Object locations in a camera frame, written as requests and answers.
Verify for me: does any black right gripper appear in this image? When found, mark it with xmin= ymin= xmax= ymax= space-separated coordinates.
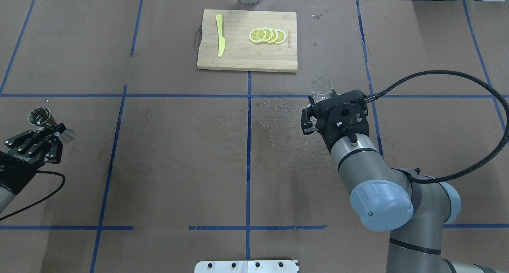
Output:
xmin=301 ymin=102 xmax=370 ymax=152

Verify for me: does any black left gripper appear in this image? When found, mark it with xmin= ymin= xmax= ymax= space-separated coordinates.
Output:
xmin=0 ymin=123 xmax=66 ymax=195

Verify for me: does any steel jigger measuring cup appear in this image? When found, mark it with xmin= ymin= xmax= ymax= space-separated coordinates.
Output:
xmin=28 ymin=107 xmax=75 ymax=144

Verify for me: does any small glass beaker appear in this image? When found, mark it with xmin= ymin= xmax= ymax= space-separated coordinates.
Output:
xmin=309 ymin=78 xmax=333 ymax=104

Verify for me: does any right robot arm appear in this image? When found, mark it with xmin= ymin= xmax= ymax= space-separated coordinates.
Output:
xmin=301 ymin=100 xmax=496 ymax=273

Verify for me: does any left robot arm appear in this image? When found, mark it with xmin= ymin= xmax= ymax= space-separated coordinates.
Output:
xmin=0 ymin=123 xmax=67 ymax=220

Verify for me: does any lemon slice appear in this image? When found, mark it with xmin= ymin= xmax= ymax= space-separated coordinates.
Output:
xmin=249 ymin=28 xmax=267 ymax=43
xmin=267 ymin=29 xmax=279 ymax=43
xmin=262 ymin=27 xmax=275 ymax=43
xmin=273 ymin=29 xmax=287 ymax=45

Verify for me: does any bamboo cutting board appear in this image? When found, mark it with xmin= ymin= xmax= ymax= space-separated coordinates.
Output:
xmin=197 ymin=9 xmax=298 ymax=73

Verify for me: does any front lemon slice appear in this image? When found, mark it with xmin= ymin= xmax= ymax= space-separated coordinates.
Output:
xmin=249 ymin=28 xmax=267 ymax=43

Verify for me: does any yellow plastic knife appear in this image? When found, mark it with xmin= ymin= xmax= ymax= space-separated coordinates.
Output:
xmin=215 ymin=14 xmax=227 ymax=57

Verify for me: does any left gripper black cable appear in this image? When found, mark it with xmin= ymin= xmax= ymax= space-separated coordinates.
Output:
xmin=0 ymin=170 xmax=66 ymax=221

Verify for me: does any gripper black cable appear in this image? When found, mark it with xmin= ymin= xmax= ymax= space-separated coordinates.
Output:
xmin=366 ymin=70 xmax=509 ymax=185
xmin=0 ymin=170 xmax=66 ymax=221

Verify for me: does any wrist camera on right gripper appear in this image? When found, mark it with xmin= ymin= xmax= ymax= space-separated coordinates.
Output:
xmin=311 ymin=90 xmax=367 ymax=119

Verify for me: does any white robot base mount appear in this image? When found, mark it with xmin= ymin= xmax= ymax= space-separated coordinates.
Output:
xmin=194 ymin=260 xmax=299 ymax=273

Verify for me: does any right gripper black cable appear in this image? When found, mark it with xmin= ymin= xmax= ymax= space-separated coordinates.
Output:
xmin=366 ymin=70 xmax=509 ymax=185

